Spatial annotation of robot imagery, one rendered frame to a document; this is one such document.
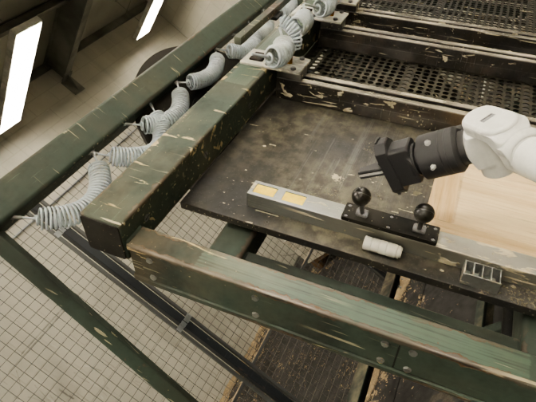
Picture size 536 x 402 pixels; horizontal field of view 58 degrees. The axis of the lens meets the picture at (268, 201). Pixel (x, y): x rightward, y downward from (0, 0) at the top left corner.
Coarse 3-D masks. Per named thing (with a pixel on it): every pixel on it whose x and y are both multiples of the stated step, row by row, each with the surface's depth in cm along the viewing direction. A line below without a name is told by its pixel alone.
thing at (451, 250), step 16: (272, 208) 110; (288, 208) 108; (304, 208) 106; (320, 208) 106; (336, 208) 106; (320, 224) 107; (336, 224) 105; (352, 224) 103; (384, 240) 102; (400, 240) 101; (448, 240) 99; (464, 240) 99; (432, 256) 100; (448, 256) 98; (464, 256) 96; (480, 256) 96; (496, 256) 96; (512, 256) 96; (528, 256) 96; (512, 272) 94; (528, 272) 93
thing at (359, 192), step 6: (354, 192) 93; (360, 192) 92; (366, 192) 92; (354, 198) 93; (360, 198) 92; (366, 198) 92; (360, 204) 93; (366, 204) 94; (360, 210) 101; (366, 210) 103; (360, 216) 103; (366, 216) 102
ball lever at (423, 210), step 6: (420, 204) 90; (426, 204) 89; (414, 210) 91; (420, 210) 89; (426, 210) 89; (432, 210) 89; (414, 216) 91; (420, 216) 89; (426, 216) 89; (432, 216) 89; (420, 222) 90; (426, 222) 90; (414, 228) 99; (420, 228) 98; (426, 228) 99
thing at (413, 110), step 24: (288, 24) 140; (288, 72) 141; (288, 96) 148; (312, 96) 145; (336, 96) 141; (360, 96) 138; (384, 96) 137; (408, 96) 137; (408, 120) 137; (432, 120) 134; (456, 120) 131
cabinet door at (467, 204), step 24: (432, 192) 114; (456, 192) 114; (480, 192) 114; (504, 192) 114; (528, 192) 114; (456, 216) 108; (480, 216) 108; (504, 216) 108; (528, 216) 108; (480, 240) 102; (504, 240) 102; (528, 240) 103
